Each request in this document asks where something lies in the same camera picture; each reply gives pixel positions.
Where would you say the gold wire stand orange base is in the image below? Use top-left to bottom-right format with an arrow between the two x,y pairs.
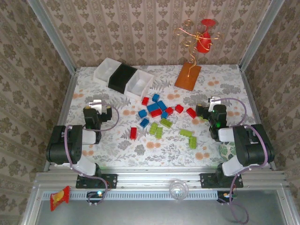
173,20 -> 225,91

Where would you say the white plastic bin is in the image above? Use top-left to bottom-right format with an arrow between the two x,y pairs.
93,57 -> 123,88
125,70 -> 155,102

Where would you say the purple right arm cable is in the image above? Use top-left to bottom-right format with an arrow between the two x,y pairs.
217,97 -> 269,225

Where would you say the small controller board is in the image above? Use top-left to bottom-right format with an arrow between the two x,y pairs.
86,191 -> 105,203
217,191 -> 237,203

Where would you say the red snack packet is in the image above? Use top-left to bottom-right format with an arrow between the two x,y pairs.
50,186 -> 71,211

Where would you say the aluminium table side rail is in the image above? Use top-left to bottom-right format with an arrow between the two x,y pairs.
239,67 -> 277,171
43,72 -> 79,173

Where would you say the slotted grey cable duct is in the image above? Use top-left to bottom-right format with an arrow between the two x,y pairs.
42,190 -> 218,200

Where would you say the red vase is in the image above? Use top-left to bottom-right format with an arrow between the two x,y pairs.
195,18 -> 215,55

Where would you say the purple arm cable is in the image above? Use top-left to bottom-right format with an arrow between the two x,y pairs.
217,97 -> 269,225
64,101 -> 120,207

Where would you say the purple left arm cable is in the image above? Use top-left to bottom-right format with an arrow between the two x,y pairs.
64,101 -> 120,207

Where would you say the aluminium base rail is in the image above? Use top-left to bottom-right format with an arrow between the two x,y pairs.
34,172 -> 290,188

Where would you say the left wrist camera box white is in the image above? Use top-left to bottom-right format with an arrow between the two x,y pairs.
90,100 -> 103,111

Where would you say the green leaf patterned ball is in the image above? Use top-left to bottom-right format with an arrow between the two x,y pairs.
218,142 -> 236,161

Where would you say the black plastic bin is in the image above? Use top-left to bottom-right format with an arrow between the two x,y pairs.
107,63 -> 139,94

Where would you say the grey metal shelf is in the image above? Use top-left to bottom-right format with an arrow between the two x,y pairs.
23,189 -> 300,225

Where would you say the clear glass dome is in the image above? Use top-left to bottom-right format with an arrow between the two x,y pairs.
169,180 -> 189,201

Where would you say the aluminium frame post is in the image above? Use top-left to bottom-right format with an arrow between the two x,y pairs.
27,0 -> 77,75
239,0 -> 285,71

